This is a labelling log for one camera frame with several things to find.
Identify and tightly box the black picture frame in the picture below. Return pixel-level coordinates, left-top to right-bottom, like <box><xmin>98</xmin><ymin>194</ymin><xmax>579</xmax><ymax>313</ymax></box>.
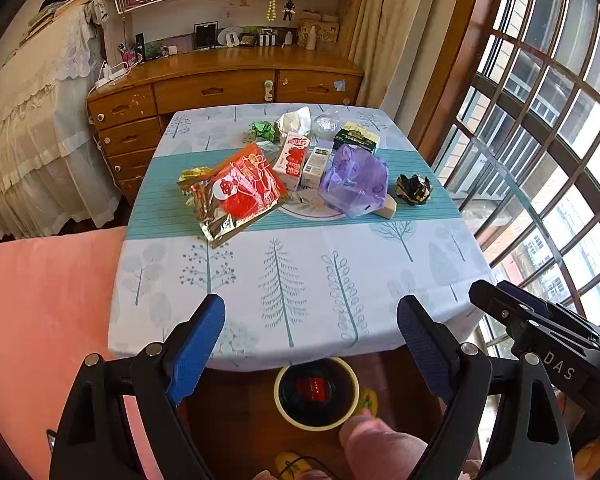
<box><xmin>193</xmin><ymin>21</ymin><xmax>219</xmax><ymax>51</ymax></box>

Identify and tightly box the gold foil wrapper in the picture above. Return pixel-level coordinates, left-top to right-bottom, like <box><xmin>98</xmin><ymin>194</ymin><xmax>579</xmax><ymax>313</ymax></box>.
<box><xmin>176</xmin><ymin>166</ymin><xmax>217</xmax><ymax>211</ymax></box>

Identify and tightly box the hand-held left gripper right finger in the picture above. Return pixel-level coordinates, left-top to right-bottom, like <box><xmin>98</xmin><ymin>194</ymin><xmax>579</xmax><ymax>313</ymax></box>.
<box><xmin>397</xmin><ymin>295</ymin><xmax>576</xmax><ymax>480</ymax></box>

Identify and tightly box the yellow slipper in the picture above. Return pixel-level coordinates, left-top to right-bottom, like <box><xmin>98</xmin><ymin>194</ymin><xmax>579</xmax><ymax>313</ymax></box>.
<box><xmin>274</xmin><ymin>452</ymin><xmax>333</xmax><ymax>480</ymax></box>
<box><xmin>357</xmin><ymin>387</ymin><xmax>379</xmax><ymax>417</ymax></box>

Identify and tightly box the person's leg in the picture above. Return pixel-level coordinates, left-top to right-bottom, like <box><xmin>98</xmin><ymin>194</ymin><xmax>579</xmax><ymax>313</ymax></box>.
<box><xmin>252</xmin><ymin>412</ymin><xmax>431</xmax><ymax>480</ymax></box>

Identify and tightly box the green crumpled wrapper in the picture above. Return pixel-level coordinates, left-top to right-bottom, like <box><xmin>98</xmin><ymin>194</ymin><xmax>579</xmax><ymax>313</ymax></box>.
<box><xmin>243</xmin><ymin>119</ymin><xmax>277</xmax><ymax>145</ymax></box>

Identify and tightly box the red snack bag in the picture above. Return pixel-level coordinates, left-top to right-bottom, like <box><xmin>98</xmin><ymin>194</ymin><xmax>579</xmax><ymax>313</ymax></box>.
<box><xmin>195</xmin><ymin>142</ymin><xmax>289</xmax><ymax>249</ymax></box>

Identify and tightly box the black yellow pistachio box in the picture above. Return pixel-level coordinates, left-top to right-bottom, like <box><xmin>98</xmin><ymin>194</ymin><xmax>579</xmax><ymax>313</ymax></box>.
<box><xmin>333</xmin><ymin>120</ymin><xmax>381</xmax><ymax>155</ymax></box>

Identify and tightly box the wooden desk with drawers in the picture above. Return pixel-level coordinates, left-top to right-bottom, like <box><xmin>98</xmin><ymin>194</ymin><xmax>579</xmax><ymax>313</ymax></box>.
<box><xmin>86</xmin><ymin>45</ymin><xmax>365</xmax><ymax>202</ymax></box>

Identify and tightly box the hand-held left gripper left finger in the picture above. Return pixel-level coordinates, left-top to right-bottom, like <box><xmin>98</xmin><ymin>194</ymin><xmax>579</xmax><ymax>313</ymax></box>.
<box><xmin>50</xmin><ymin>293</ymin><xmax>226</xmax><ymax>480</ymax></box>

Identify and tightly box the red packet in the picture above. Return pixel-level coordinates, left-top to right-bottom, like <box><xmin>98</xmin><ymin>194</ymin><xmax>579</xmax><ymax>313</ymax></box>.
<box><xmin>296</xmin><ymin>379</ymin><xmax>328</xmax><ymax>401</ymax></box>

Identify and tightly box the white power strip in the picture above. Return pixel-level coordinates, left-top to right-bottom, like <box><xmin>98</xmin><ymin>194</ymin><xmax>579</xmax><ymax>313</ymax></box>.
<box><xmin>95</xmin><ymin>62</ymin><xmax>132</xmax><ymax>89</ymax></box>

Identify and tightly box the pink blanket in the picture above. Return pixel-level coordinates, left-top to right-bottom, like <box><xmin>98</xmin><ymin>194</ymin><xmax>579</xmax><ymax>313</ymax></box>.
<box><xmin>0</xmin><ymin>225</ymin><xmax>182</xmax><ymax>480</ymax></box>

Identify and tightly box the purple plastic bag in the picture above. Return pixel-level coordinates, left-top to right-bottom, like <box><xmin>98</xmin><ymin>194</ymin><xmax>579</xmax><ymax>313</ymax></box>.
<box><xmin>318</xmin><ymin>143</ymin><xmax>390</xmax><ymax>219</ymax></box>

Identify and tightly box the beige leaf print curtain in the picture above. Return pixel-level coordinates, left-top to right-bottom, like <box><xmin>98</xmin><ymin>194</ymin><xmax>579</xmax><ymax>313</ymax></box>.
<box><xmin>347</xmin><ymin>0</ymin><xmax>462</xmax><ymax>111</ymax></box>

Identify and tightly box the yellow rim trash bin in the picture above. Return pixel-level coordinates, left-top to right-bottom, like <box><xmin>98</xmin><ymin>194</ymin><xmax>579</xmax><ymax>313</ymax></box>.
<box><xmin>273</xmin><ymin>357</ymin><xmax>359</xmax><ymax>431</ymax></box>

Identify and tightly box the pink strawberry milk carton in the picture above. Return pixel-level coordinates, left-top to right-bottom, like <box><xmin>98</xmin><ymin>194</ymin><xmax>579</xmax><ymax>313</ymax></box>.
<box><xmin>271</xmin><ymin>131</ymin><xmax>312</xmax><ymax>191</ymax></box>

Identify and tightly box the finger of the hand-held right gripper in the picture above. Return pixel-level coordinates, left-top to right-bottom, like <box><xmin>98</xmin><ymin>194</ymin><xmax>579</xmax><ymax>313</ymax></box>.
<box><xmin>496</xmin><ymin>280</ymin><xmax>600</xmax><ymax>334</ymax></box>
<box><xmin>468</xmin><ymin>280</ymin><xmax>600</xmax><ymax>345</ymax></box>

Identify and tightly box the clear plastic bag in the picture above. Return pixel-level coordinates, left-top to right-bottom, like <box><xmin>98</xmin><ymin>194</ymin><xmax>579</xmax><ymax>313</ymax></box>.
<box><xmin>312</xmin><ymin>112</ymin><xmax>344</xmax><ymax>144</ymax></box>

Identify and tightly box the tree print tablecloth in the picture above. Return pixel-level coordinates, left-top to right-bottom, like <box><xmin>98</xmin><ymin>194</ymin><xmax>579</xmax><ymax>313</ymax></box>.
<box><xmin>107</xmin><ymin>102</ymin><xmax>496</xmax><ymax>374</ymax></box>

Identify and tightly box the white lace bed cover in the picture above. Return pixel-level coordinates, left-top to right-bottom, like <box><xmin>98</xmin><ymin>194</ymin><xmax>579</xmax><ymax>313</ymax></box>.
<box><xmin>0</xmin><ymin>0</ymin><xmax>124</xmax><ymax>241</ymax></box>

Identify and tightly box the black crumpled wrapper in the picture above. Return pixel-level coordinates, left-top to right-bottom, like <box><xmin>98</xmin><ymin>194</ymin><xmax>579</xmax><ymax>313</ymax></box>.
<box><xmin>395</xmin><ymin>173</ymin><xmax>434</xmax><ymax>208</ymax></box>

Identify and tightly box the small white green carton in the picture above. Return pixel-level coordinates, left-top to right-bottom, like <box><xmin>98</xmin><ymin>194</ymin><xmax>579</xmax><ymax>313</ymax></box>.
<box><xmin>301</xmin><ymin>146</ymin><xmax>334</xmax><ymax>189</ymax></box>

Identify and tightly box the white tissue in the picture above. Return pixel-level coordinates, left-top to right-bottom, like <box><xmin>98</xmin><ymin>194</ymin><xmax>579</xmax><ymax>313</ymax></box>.
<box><xmin>274</xmin><ymin>105</ymin><xmax>312</xmax><ymax>139</ymax></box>

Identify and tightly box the pile of books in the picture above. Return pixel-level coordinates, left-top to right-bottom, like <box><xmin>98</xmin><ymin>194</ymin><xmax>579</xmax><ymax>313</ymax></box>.
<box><xmin>22</xmin><ymin>0</ymin><xmax>102</xmax><ymax>42</ymax></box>

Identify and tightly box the window grille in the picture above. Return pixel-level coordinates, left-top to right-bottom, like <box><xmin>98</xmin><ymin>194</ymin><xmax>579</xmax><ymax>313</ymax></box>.
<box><xmin>430</xmin><ymin>0</ymin><xmax>600</xmax><ymax>361</ymax></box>

